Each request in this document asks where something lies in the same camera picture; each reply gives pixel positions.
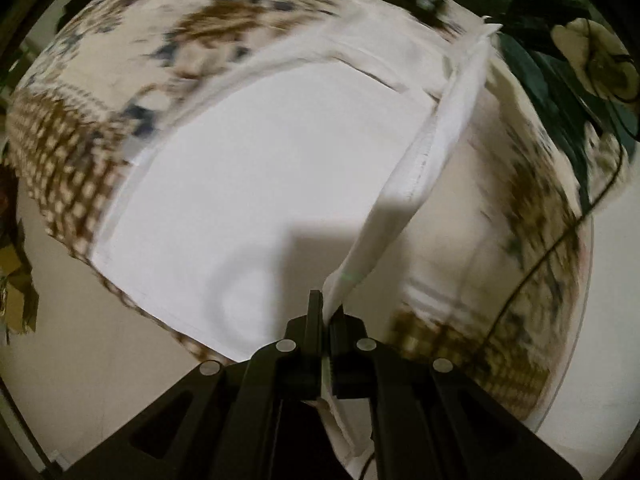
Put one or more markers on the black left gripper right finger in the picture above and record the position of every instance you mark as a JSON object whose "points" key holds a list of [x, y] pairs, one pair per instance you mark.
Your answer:
{"points": [[433, 424]]}

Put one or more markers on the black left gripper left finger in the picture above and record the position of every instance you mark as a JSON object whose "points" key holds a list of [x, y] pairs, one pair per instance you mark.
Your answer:
{"points": [[218, 422]]}

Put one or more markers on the white cloth garment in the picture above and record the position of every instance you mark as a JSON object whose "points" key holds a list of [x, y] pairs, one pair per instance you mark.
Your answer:
{"points": [[296, 171]]}

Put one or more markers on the floral bed sheet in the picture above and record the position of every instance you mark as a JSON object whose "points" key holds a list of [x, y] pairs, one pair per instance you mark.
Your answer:
{"points": [[489, 262]]}

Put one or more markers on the dark green plush blanket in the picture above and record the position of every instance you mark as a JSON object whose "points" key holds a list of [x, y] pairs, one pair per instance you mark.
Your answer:
{"points": [[580, 79]]}

